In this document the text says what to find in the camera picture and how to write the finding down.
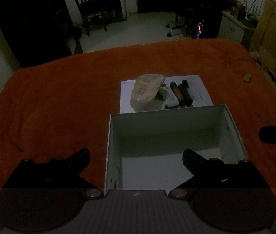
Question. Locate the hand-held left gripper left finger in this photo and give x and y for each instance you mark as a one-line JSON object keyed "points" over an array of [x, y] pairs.
{"points": [[85, 158]]}

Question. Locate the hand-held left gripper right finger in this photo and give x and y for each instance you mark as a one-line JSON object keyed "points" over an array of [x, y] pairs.
{"points": [[188, 158]]}

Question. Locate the white cardboard box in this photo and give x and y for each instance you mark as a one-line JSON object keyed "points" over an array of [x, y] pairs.
{"points": [[167, 141]]}

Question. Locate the white remote control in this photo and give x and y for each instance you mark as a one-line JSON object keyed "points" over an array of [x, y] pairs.
{"points": [[169, 97]]}

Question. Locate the clear plastic bag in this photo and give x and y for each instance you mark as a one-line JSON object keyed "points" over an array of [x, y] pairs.
{"points": [[145, 90]]}

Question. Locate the orange cloth covered desktop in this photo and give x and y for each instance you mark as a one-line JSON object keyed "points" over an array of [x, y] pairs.
{"points": [[55, 102]]}

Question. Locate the small yellow packet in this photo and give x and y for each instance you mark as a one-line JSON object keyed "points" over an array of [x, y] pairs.
{"points": [[247, 77]]}

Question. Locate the white paper sheet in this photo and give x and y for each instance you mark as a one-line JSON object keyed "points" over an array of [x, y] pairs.
{"points": [[201, 90]]}

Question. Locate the white cabinet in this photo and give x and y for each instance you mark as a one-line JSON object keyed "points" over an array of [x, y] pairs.
{"points": [[231, 28]]}

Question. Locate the computer tower with coloured lights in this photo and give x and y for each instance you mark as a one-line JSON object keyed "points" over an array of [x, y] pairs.
{"points": [[205, 28]]}

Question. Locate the dark desk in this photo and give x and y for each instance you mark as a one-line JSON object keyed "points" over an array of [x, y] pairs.
{"points": [[211, 2]]}

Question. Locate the dark wardrobe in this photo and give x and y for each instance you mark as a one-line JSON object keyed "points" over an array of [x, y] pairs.
{"points": [[30, 22]]}

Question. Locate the black office chair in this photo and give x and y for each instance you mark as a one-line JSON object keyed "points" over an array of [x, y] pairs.
{"points": [[181, 9]]}

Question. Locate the dark wooden chair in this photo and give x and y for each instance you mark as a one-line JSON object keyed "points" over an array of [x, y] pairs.
{"points": [[89, 2]]}

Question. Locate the white fireplace frame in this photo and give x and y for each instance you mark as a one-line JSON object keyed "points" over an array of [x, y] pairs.
{"points": [[117, 2]]}

